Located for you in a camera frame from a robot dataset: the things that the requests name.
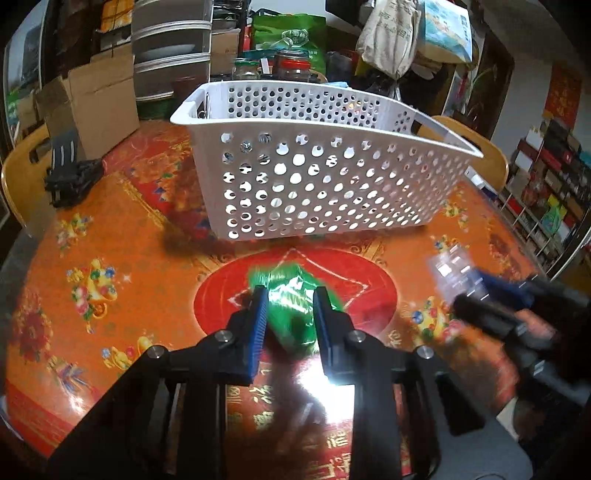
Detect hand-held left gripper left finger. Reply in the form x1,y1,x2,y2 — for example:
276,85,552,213
44,285,269,480

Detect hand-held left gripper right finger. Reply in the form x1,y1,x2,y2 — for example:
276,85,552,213
312,286,485,480

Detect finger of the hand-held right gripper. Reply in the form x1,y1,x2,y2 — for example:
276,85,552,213
471,272,555,311
452,294,534,343

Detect green foil packet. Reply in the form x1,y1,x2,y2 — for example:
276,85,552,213
246,262,345,357

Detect translucent purple plastic bag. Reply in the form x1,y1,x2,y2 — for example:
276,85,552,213
427,244,490,301

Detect white perforated plastic basket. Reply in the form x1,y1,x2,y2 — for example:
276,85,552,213
170,79,485,243

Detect shelf of small boxes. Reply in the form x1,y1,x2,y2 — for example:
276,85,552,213
496,117,591,273

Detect wooden chair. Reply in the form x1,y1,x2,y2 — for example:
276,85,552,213
0,124,56,227
418,115,509,192

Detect black folding phone stand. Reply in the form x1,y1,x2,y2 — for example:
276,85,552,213
45,129,105,208

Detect blue and white printed bag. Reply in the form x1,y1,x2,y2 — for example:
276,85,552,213
418,0,476,65

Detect clear glass jar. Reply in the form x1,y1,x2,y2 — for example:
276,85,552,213
232,58,259,81

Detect glass jar with red contents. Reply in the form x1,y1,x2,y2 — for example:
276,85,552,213
274,51,311,83

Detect cream canvas tote bag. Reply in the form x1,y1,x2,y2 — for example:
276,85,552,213
355,0,422,79

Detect open cardboard box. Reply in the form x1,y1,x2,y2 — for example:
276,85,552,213
36,46,140,160

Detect small cardboard box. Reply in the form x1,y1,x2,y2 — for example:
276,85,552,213
210,30,243,75

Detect grey stacked storage drawers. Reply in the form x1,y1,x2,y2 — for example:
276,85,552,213
130,0,213,100

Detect green shopping bag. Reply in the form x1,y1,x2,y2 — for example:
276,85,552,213
252,14,328,77

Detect red wall poster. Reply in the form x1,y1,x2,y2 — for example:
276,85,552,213
544,62,583,127

